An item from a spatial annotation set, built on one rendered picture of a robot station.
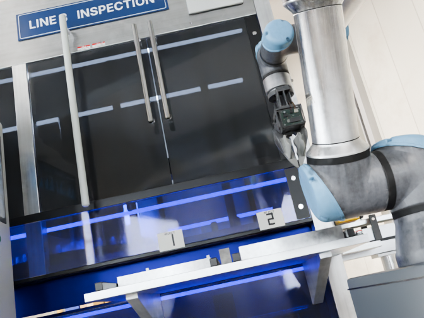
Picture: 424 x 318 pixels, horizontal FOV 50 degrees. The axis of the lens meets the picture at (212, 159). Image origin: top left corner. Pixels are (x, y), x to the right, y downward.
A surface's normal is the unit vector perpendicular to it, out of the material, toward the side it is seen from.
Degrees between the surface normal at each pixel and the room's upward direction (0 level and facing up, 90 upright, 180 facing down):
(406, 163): 81
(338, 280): 90
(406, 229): 72
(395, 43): 90
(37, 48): 90
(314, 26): 114
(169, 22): 90
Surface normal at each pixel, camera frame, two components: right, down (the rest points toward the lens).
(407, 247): -0.90, -0.24
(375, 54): -0.92, 0.08
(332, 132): -0.31, 0.22
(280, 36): -0.01, -0.30
